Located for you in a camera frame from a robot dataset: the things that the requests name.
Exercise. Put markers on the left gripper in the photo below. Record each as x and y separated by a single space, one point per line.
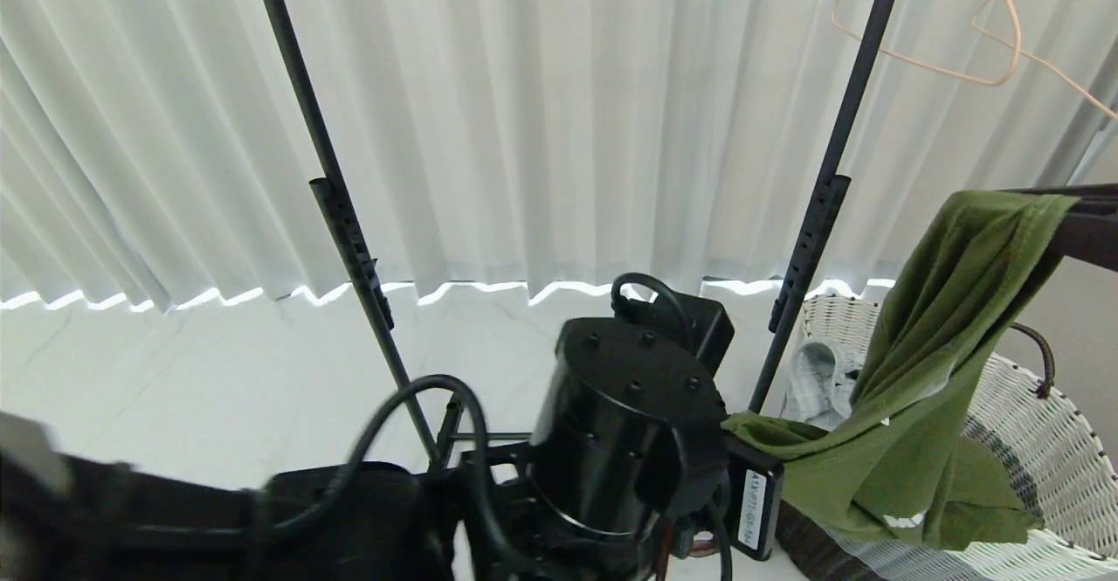
751 511

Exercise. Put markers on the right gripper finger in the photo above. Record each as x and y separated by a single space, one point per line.
1083 190
1092 240

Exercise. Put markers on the pink clothes hanger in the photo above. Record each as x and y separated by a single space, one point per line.
1070 85
926 64

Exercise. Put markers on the green printed shirt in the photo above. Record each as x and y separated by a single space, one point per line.
926 371

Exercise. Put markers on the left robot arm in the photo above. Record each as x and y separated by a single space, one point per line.
611 424

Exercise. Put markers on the white laundry basket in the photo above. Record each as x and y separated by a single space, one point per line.
1048 476

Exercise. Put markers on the black clothes rack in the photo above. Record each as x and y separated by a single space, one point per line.
349 223

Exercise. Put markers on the pale grey garment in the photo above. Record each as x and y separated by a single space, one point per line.
817 380

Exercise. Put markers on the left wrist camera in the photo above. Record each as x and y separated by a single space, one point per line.
699 328

